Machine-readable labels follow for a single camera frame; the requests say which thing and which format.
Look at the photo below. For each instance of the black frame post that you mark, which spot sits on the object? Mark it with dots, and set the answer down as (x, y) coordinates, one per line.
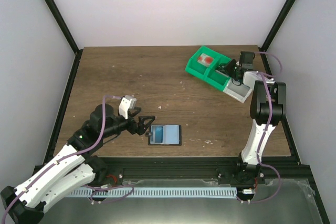
(62, 25)
(287, 6)

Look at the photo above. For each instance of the green bin middle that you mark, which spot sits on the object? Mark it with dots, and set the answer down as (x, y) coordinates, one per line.
(214, 78)

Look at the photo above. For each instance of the green bin far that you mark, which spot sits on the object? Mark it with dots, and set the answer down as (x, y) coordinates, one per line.
(200, 64)

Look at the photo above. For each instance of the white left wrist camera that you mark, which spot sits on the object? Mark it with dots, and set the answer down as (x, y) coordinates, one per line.
(127, 102)

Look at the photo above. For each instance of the black left frame post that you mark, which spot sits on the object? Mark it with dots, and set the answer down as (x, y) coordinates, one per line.
(62, 25)

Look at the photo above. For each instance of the black VIP card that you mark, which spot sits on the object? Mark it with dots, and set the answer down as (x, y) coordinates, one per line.
(222, 71)

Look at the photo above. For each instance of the black aluminium front rail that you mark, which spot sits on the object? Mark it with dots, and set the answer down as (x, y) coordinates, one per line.
(222, 169)

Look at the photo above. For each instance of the red white card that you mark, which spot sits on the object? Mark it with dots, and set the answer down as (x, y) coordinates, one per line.
(205, 60)

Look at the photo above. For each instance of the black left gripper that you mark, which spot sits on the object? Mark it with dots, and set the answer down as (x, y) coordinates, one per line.
(135, 125)

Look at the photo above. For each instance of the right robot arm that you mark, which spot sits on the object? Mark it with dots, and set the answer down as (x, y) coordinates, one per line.
(267, 108)

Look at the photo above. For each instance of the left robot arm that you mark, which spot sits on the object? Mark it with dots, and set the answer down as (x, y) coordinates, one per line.
(73, 167)

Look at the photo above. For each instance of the black leather card holder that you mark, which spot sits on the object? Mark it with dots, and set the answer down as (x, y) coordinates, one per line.
(172, 135)

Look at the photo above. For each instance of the light blue slotted cable duct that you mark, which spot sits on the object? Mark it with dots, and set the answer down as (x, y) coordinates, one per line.
(159, 192)

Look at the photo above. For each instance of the black right frame post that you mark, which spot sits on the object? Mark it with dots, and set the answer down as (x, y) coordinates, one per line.
(287, 6)

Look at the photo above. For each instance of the green bin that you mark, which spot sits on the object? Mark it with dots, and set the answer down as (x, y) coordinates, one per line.
(214, 78)
(200, 64)

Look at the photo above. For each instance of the white translucent bin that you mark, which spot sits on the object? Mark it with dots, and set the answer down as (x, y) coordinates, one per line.
(237, 90)

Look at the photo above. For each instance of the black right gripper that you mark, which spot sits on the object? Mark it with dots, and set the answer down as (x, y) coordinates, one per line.
(234, 68)

